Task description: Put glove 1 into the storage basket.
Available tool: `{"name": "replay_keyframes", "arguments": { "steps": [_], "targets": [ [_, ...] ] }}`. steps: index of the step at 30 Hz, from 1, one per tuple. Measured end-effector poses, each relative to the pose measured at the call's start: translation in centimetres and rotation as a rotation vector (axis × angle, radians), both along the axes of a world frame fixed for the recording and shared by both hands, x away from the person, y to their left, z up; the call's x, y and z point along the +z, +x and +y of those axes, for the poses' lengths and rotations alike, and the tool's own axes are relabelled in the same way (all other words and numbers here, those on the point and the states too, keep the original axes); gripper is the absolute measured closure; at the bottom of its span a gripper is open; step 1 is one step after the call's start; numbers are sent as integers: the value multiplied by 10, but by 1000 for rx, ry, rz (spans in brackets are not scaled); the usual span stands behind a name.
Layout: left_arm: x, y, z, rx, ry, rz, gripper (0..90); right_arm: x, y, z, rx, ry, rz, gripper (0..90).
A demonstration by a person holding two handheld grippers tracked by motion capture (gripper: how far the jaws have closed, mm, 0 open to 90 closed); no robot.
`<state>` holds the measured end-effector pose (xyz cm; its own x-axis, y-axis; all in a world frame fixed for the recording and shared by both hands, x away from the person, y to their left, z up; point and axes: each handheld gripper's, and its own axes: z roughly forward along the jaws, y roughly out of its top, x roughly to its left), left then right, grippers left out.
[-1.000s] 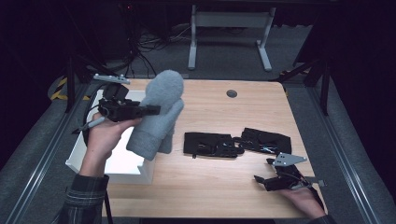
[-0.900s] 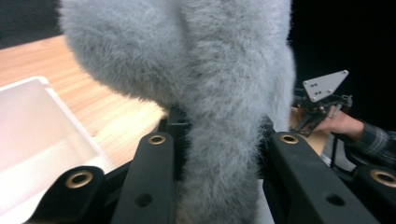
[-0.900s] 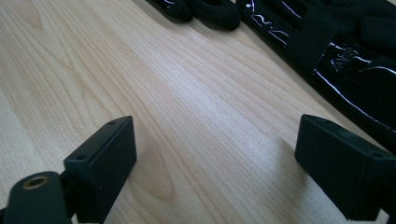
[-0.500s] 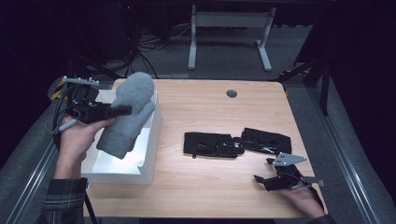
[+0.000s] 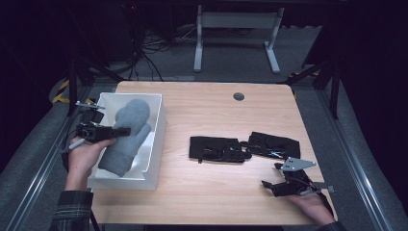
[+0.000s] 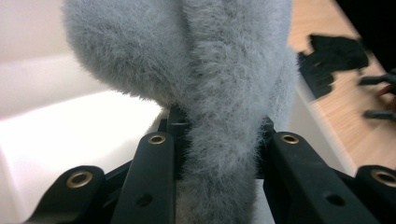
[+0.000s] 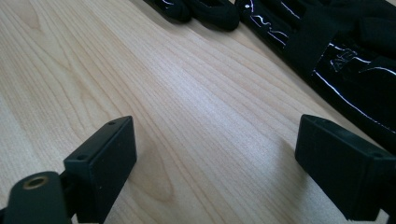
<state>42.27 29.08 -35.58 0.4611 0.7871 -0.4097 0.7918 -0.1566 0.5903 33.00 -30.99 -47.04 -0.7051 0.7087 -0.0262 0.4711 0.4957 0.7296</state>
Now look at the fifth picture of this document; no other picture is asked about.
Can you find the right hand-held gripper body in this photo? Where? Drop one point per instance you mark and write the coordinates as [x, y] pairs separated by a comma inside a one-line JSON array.
[[296, 179]]

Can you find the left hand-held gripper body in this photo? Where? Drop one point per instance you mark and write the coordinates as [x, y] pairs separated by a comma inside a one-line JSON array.
[[96, 133]]

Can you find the grey mitten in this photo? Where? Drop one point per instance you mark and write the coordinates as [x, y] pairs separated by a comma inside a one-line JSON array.
[[128, 150]]

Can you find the black glove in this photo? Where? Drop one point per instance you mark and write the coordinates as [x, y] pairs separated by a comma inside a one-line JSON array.
[[208, 149], [282, 142]]

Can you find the white box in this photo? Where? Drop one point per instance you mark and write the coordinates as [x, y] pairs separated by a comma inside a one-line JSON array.
[[150, 179]]

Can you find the person's right hand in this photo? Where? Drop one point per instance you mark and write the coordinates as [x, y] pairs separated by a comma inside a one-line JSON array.
[[314, 208]]

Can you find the person's left hand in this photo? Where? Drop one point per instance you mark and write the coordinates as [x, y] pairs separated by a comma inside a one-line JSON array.
[[80, 163]]

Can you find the yellow black hazard tape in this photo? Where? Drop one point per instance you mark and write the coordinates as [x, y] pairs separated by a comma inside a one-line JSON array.
[[59, 97]]

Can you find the black metal stand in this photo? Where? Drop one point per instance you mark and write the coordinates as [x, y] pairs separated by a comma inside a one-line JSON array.
[[73, 86], [335, 93]]

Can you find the grey table grommet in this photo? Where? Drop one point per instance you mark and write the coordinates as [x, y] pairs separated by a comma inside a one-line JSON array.
[[239, 96]]

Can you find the black equipment case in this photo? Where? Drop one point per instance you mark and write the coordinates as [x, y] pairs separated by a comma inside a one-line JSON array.
[[118, 32]]

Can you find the grey table edge bracket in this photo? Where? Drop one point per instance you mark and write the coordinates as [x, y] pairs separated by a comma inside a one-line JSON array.
[[328, 186]]

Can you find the aluminium floor rail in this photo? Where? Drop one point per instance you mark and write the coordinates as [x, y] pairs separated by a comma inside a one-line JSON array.
[[38, 179], [360, 166]]

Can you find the white metal desk frame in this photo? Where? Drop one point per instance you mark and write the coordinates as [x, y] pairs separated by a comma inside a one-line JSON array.
[[237, 20]]

